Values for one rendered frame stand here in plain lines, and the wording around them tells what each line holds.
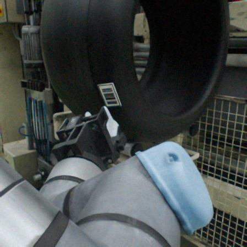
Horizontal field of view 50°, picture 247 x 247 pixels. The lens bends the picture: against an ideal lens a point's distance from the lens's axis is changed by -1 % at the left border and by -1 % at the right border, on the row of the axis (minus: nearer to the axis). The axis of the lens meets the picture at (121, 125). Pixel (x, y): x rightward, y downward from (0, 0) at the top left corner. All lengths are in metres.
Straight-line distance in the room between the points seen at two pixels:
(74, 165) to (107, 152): 0.10
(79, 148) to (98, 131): 0.06
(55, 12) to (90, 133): 0.39
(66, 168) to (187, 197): 0.17
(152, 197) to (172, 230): 0.02
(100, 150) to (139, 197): 0.23
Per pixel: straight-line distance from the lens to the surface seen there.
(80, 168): 0.32
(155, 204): 0.18
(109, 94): 0.60
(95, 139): 0.40
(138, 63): 1.33
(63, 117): 0.97
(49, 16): 0.73
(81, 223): 0.17
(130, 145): 0.73
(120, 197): 0.18
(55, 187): 0.30
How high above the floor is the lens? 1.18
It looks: 16 degrees down
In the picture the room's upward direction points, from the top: straight up
